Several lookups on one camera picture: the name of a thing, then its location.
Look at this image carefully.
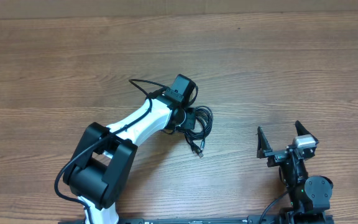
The black USB cable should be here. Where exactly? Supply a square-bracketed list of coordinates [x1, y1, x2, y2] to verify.
[183, 105, 214, 158]

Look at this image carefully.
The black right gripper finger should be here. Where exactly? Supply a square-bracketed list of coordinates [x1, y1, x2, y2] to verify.
[257, 126, 272, 158]
[295, 120, 318, 143]

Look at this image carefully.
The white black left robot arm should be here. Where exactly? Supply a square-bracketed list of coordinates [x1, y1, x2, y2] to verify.
[54, 74, 198, 223]

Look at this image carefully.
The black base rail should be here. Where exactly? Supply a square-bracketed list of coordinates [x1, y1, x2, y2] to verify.
[57, 213, 335, 224]

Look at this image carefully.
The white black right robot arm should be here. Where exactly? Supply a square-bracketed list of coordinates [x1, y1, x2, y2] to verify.
[257, 121, 334, 223]

